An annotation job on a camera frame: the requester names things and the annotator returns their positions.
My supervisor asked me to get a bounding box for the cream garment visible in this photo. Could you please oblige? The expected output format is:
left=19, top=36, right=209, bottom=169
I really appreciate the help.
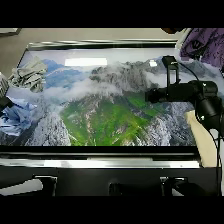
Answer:
left=184, top=109, right=218, bottom=168

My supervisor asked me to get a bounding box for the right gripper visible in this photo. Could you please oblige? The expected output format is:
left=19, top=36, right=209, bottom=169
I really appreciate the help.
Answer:
left=157, top=81, right=194, bottom=103

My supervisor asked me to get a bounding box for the blue garment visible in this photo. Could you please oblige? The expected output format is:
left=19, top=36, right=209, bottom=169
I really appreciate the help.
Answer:
left=0, top=97, right=38, bottom=137

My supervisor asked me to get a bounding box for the grey-green garment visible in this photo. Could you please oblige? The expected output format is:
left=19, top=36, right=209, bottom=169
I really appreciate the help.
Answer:
left=7, top=55, right=49, bottom=94

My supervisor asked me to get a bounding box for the silver frame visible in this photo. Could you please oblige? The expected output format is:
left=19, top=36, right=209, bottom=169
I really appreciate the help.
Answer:
left=0, top=151, right=224, bottom=197

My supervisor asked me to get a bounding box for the purple garment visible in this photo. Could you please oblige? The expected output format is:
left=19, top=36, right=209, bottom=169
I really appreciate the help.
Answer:
left=180, top=27, right=224, bottom=70

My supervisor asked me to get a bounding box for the black cable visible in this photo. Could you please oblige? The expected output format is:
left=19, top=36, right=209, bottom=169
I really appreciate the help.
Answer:
left=176, top=61, right=202, bottom=84
left=196, top=112, right=224, bottom=197

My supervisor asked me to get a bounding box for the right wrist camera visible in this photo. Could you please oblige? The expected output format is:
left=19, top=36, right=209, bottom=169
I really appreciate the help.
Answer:
left=161, top=55, right=182, bottom=86

